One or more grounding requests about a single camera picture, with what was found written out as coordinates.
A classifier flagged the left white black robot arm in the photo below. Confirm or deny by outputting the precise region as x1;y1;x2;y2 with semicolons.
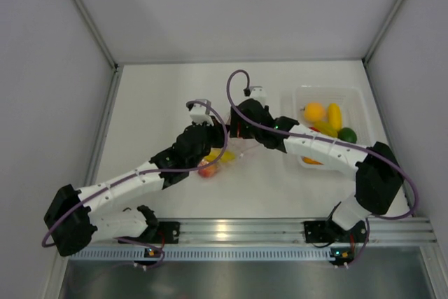
42;123;228;257

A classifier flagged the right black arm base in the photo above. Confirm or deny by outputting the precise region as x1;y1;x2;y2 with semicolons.
303;220;368;244

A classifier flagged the aluminium mounting rail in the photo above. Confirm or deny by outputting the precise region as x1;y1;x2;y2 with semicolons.
160;217;437;246

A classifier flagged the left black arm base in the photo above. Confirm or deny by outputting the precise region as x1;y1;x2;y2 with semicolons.
124;221;181;245

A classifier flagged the clear zip top bag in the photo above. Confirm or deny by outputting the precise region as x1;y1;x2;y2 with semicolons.
197;138;261;179

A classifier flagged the pink fake peach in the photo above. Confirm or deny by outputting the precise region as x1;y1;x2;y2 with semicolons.
197;164;220;179

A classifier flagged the yellow fake starfruit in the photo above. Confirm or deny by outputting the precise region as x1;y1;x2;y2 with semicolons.
313;121;337;138

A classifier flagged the yellow fake banana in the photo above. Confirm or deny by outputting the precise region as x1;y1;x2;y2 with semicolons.
205;148;237;163

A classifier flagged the yellow fake corn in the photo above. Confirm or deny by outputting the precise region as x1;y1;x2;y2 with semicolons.
327;103;342;132

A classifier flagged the orange yellow fake peach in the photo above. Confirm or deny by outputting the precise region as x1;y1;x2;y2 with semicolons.
302;102;326;123

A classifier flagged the white slotted cable duct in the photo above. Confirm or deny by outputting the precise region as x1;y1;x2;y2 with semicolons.
70;245;349;262

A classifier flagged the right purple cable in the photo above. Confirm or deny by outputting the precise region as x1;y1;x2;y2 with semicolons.
226;69;420;221

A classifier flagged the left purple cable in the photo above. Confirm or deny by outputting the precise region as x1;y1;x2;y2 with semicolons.
41;100;230;247

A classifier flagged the orange fake mango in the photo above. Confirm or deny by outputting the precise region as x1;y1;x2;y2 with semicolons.
302;157;322;165

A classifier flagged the white plastic basket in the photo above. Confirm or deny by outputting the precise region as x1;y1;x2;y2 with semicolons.
279;84;377;172

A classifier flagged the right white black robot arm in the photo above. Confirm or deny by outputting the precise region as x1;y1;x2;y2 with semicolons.
230;99;403;241

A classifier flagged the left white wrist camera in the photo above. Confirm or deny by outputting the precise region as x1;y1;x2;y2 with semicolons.
186;99;214;126

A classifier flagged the purple cable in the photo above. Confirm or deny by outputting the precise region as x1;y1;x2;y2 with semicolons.
41;100;230;247
226;69;420;221

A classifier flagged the green fake lime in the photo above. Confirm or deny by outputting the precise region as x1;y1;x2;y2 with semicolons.
337;127;358;144

